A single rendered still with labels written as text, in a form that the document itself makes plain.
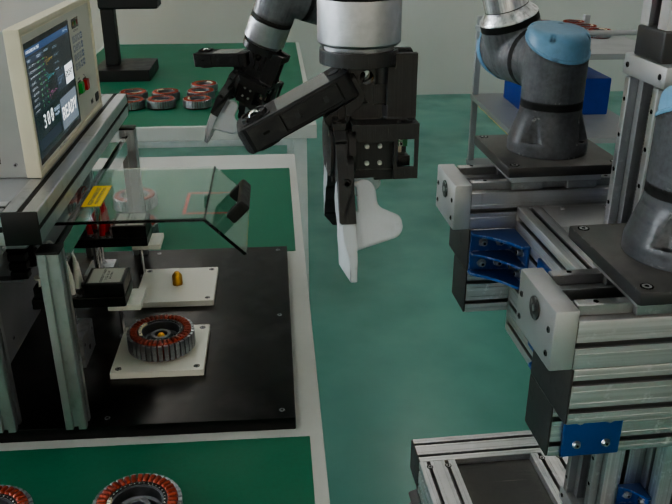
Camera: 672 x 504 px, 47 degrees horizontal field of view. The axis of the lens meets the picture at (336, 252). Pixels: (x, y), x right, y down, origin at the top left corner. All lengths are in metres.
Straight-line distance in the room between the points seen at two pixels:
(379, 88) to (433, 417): 1.88
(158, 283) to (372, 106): 0.94
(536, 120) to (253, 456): 0.80
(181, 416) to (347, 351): 1.66
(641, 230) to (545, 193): 0.46
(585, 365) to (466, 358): 1.74
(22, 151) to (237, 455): 0.52
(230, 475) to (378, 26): 0.67
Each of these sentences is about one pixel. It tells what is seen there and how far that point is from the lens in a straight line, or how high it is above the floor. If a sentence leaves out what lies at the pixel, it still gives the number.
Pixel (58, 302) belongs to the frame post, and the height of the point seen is 0.98.
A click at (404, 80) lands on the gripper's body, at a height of 1.32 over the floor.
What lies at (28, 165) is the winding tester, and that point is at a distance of 1.18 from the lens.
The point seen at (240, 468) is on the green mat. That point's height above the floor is 0.75.
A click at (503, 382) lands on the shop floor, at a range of 2.71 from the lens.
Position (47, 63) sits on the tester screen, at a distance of 1.25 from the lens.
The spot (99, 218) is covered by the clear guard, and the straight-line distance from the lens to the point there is 1.14.
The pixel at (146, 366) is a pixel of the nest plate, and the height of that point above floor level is 0.78.
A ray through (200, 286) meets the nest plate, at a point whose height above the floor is 0.78.
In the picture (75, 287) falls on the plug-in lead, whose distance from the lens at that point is 1.32.
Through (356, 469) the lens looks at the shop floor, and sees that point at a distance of 2.30.
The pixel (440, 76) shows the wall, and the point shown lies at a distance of 6.76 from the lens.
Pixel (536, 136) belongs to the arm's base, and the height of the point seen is 1.07.
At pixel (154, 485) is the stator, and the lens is 1.07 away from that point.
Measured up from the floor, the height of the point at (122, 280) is 0.92.
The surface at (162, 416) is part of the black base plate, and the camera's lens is 1.21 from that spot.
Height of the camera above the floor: 1.47
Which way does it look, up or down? 24 degrees down
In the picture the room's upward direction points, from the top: straight up
